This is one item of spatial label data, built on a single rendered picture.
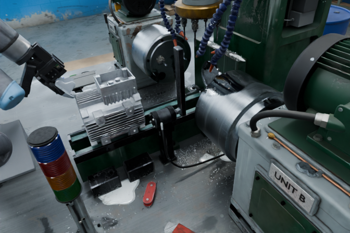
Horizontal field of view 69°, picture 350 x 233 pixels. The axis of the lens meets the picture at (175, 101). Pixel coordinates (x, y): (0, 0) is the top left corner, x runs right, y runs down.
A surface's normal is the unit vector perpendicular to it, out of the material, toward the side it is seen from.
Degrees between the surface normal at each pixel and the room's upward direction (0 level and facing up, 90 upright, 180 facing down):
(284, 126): 0
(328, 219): 89
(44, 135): 0
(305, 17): 90
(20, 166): 47
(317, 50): 35
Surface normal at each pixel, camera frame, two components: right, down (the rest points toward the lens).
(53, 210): -0.06, -0.83
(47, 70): 0.47, 0.47
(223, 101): -0.65, -0.39
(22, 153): 0.30, -0.22
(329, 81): -0.80, -0.13
